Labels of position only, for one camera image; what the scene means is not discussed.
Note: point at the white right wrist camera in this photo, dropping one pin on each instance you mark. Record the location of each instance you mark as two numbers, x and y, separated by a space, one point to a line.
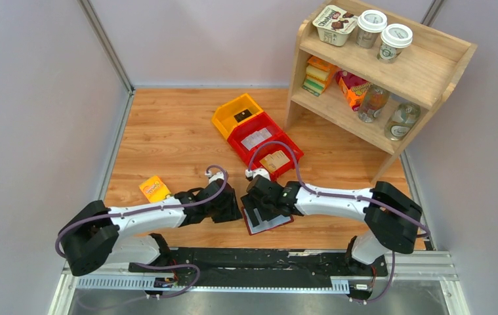
251 174

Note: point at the yellow plastic bin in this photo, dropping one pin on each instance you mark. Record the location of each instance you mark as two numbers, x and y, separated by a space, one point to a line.
233 113

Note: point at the paper coffee cup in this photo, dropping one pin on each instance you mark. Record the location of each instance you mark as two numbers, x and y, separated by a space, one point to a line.
394 39
370 24

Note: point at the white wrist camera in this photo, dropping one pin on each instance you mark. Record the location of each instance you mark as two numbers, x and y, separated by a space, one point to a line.
251 174
214 176

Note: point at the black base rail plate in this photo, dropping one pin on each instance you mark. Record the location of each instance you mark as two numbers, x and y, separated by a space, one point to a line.
280 268

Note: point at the glass bottle left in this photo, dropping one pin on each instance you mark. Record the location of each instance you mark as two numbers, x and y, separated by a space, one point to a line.
374 101

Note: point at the Chobani yogurt cup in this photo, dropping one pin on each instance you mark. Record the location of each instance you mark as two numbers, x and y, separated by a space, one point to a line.
334 25

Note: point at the stack of sponges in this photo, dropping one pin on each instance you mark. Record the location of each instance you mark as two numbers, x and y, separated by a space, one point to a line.
319 75

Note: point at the gold card in bin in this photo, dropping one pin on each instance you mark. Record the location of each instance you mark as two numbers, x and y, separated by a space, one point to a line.
274 161

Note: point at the orange snack bag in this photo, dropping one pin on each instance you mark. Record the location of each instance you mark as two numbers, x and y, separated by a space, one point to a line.
353 88

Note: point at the orange green snack box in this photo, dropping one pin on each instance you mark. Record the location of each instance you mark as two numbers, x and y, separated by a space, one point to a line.
154 189

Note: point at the paper coffee cup right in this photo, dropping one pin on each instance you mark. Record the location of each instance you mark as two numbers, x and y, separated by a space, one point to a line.
394 39

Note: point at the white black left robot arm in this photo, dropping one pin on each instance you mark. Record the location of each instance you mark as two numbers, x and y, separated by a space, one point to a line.
100 235

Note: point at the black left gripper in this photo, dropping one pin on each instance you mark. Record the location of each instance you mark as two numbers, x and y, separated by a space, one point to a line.
233 212

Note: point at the glass bottle right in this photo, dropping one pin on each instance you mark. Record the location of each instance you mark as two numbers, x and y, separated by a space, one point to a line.
402 121

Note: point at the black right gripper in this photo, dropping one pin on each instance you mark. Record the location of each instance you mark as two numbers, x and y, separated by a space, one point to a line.
250 203

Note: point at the red plastic bin front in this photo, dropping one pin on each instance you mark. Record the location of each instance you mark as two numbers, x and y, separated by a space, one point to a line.
279 142

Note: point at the wooden shelf unit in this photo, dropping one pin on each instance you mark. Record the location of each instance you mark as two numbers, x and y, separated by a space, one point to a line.
426 74

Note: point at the black card in bin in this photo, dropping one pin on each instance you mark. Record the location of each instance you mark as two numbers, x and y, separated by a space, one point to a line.
241 116

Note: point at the white card in bin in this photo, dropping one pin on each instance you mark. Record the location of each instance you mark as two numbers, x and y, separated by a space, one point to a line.
256 138

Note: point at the red leather card holder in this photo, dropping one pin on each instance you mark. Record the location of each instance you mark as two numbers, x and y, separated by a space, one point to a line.
256 224

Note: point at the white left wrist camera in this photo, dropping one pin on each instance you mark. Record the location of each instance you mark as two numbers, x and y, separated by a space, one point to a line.
214 176

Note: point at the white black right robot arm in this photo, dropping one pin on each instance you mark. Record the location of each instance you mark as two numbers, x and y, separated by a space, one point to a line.
393 219

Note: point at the red plastic bin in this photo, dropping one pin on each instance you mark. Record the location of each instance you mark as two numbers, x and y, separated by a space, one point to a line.
262 120
279 142

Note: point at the red plastic bin middle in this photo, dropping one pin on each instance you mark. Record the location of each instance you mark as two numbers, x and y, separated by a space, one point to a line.
262 120

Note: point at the glass bottle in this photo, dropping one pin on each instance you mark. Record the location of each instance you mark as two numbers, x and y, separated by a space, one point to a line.
402 121
374 101

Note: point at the paper coffee cup left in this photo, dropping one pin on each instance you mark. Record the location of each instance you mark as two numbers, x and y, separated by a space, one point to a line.
370 24

